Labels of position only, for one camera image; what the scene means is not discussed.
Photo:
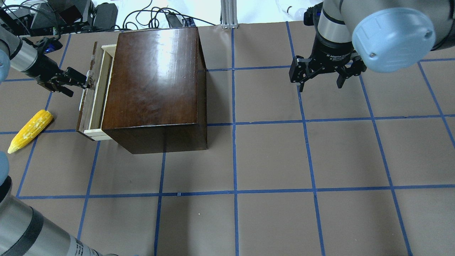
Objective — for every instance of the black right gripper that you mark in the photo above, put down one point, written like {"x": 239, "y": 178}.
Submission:
{"x": 331, "y": 52}

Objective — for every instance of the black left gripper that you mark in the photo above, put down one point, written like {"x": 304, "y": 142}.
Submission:
{"x": 39, "y": 66}

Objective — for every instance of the wooden drawer with white handle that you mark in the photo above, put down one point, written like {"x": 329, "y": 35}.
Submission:
{"x": 94, "y": 97}

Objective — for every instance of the yellow corn cob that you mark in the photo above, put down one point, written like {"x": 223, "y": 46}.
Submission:
{"x": 30, "y": 130}

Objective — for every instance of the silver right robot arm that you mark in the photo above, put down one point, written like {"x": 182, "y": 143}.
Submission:
{"x": 352, "y": 36}

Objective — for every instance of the dark wooden drawer cabinet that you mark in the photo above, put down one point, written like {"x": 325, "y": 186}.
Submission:
{"x": 157, "y": 96}

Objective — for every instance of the white light bulb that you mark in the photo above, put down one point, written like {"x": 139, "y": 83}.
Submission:
{"x": 296, "y": 13}

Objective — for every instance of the black power adapter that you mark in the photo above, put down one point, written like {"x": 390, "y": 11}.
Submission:
{"x": 105, "y": 16}

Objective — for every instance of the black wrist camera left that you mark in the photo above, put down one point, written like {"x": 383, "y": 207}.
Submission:
{"x": 48, "y": 45}

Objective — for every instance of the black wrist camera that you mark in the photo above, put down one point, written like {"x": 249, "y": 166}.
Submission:
{"x": 312, "y": 15}
{"x": 48, "y": 45}

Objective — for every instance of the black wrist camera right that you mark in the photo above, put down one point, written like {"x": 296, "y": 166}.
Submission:
{"x": 312, "y": 15}

